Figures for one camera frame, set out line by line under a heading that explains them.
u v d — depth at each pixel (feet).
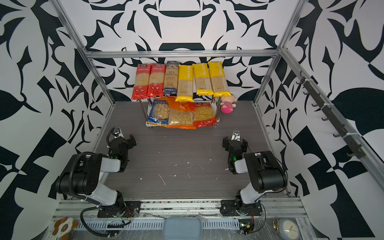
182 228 2.20
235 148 2.30
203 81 2.65
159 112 3.27
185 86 2.53
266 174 1.54
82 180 1.48
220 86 2.54
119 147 2.34
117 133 2.61
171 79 2.62
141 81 2.58
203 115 3.25
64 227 2.21
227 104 3.64
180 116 3.16
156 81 2.64
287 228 2.17
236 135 2.61
